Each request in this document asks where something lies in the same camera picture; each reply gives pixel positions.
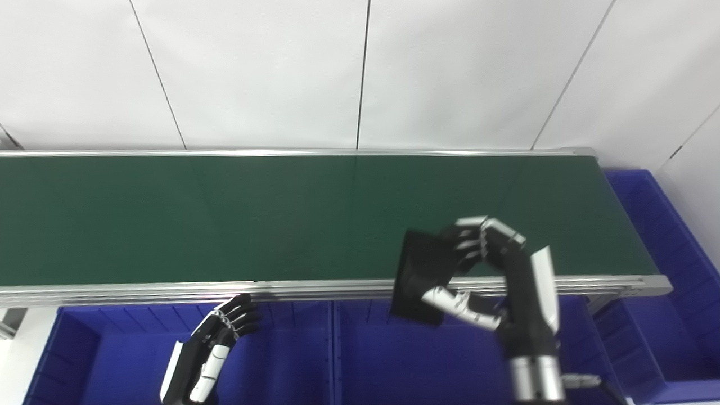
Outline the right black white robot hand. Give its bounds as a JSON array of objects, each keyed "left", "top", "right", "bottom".
[{"left": 422, "top": 215, "right": 562, "bottom": 361}]

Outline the aluminium conveyor support leg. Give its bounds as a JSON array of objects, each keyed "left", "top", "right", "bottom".
[
  {"left": 585, "top": 295, "right": 619, "bottom": 317},
  {"left": 0, "top": 307, "right": 29, "bottom": 341}
]

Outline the black cylinder block part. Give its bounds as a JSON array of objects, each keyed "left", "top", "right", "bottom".
[{"left": 389, "top": 228, "right": 479, "bottom": 327}]

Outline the black wrist cable silver plug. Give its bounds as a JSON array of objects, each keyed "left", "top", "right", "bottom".
[{"left": 562, "top": 373, "right": 626, "bottom": 405}]

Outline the large blue plastic bin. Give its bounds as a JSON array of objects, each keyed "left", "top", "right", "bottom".
[
  {"left": 332, "top": 295, "right": 670, "bottom": 405},
  {"left": 593, "top": 169, "right": 720, "bottom": 405},
  {"left": 22, "top": 301, "right": 336, "bottom": 405}
]

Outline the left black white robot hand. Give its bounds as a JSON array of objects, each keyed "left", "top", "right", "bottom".
[{"left": 160, "top": 294, "right": 260, "bottom": 405}]

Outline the green conveyor belt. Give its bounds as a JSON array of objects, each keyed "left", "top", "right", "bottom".
[{"left": 0, "top": 147, "right": 674, "bottom": 309}]

